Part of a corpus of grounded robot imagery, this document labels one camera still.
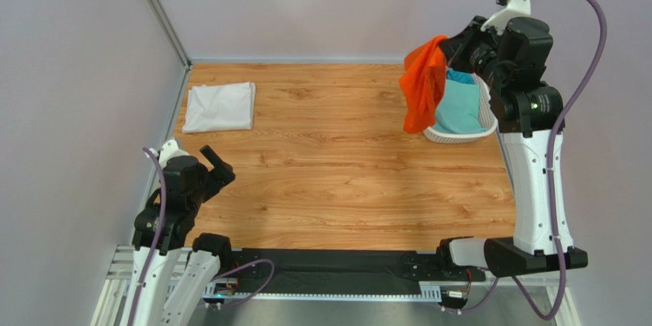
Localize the orange t-shirt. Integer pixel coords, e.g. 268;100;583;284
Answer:
399;35;448;134

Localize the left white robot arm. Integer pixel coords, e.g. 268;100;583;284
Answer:
120;139;236;325

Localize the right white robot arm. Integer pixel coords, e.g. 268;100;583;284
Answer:
438;16;588;278

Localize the blue t-shirt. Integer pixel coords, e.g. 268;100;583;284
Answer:
446;69;475;85

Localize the white plastic laundry basket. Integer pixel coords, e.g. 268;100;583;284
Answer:
423;75;498;144

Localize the teal t-shirt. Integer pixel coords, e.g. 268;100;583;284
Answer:
433;80;486;135

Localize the folded white t-shirt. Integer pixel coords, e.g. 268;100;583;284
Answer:
181;82;256;134

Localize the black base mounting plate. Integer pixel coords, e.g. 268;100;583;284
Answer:
231;247;449;296

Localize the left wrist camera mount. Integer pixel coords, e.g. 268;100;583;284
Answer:
144;138;190;168

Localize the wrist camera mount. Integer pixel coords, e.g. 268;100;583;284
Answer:
144;138;190;168
481;0;531;35

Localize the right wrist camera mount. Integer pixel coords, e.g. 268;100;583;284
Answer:
481;0;531;35

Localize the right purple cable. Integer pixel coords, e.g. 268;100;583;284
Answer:
511;0;608;321

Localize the aluminium frame rail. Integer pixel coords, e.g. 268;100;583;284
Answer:
91;245;582;326

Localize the left aluminium corner post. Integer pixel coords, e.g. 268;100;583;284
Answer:
146;0;192;70

